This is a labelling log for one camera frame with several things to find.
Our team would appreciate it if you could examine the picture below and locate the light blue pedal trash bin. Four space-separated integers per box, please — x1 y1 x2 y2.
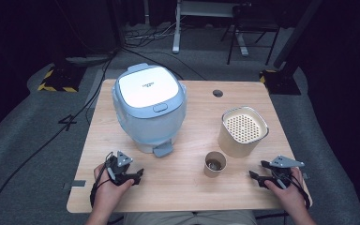
112 63 188 158

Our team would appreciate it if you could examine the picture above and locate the bundle of floor cables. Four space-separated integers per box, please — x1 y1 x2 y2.
123 17 184 42

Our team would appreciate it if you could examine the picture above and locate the stand base with striped tape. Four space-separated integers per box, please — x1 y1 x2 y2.
37 63 87 94
259 68 303 96

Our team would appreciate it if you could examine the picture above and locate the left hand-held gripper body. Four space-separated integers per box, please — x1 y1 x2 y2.
105 150 136 188

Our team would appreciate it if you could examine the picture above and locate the beige canister with perforated strainer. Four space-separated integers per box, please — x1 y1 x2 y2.
217 105 270 159

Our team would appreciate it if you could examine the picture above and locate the black slanted stand pole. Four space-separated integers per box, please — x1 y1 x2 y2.
273 0 323 70

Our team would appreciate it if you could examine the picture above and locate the person's right hand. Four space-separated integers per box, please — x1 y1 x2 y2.
263 167 310 215

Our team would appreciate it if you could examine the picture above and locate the brown paper cup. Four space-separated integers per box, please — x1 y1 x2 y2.
202 151 228 179

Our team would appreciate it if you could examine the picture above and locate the long black floor cable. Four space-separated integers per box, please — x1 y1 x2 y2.
0 46 123 225

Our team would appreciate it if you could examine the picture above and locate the dark wet scrap lump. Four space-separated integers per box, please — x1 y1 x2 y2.
207 158 223 172

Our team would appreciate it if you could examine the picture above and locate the white desk frame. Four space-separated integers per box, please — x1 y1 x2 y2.
171 0 251 57

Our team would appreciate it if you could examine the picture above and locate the black metal chair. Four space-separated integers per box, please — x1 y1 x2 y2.
219 2 283 67

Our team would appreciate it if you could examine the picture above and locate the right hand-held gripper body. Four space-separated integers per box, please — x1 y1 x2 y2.
268 155 306 190

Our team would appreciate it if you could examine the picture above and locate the person's left hand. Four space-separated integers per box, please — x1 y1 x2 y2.
92 162 136 218

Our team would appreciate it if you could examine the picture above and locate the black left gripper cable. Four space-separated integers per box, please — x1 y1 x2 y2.
89 151 114 208

